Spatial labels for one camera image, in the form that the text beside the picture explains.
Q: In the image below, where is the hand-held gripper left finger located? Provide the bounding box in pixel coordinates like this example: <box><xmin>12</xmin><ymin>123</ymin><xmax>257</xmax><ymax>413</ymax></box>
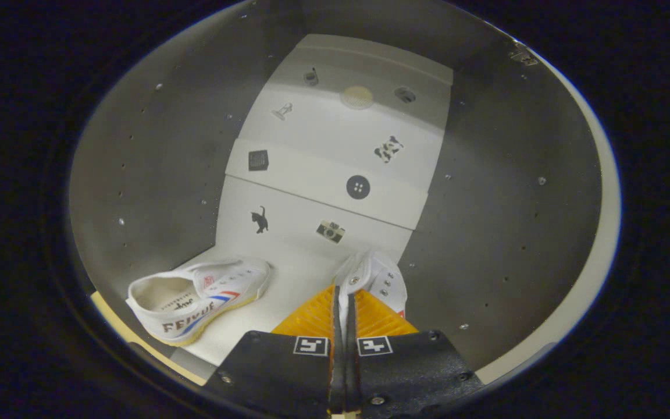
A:
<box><xmin>204</xmin><ymin>284</ymin><xmax>344</xmax><ymax>419</ymax></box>

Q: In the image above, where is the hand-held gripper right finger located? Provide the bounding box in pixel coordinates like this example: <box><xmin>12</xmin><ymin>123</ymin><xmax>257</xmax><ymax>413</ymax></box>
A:
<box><xmin>347</xmin><ymin>288</ymin><xmax>484</xmax><ymax>419</ymax></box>

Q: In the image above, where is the white canvas shoe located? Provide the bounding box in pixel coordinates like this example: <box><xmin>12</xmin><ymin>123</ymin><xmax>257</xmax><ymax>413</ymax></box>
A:
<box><xmin>335</xmin><ymin>250</ymin><xmax>408</xmax><ymax>338</ymax></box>
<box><xmin>126</xmin><ymin>258</ymin><xmax>272</xmax><ymax>347</ymax></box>

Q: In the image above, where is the grey shoe cabinet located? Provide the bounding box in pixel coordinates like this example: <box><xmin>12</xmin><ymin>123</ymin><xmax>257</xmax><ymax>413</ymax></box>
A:
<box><xmin>67</xmin><ymin>0</ymin><xmax>623</xmax><ymax>402</ymax></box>

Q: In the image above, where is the metal door hinge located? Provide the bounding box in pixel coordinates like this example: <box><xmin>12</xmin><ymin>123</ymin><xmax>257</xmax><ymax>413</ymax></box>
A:
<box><xmin>508</xmin><ymin>42</ymin><xmax>539</xmax><ymax>66</ymax></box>

